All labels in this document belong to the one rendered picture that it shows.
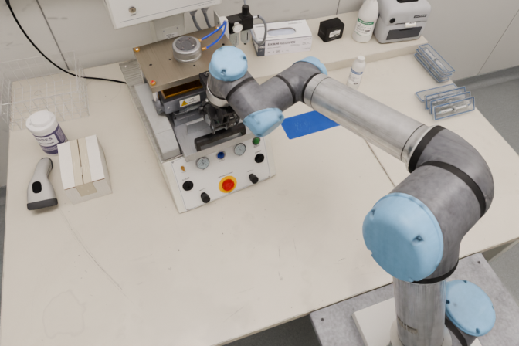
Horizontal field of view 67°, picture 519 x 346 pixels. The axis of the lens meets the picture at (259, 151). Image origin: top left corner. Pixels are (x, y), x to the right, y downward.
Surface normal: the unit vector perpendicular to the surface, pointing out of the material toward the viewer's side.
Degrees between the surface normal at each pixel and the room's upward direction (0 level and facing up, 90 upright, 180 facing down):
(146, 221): 0
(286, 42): 87
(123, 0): 90
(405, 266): 85
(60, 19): 90
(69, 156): 2
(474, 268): 0
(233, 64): 20
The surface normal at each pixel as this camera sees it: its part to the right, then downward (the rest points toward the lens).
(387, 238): -0.79, 0.42
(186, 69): 0.04, -0.60
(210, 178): 0.42, 0.40
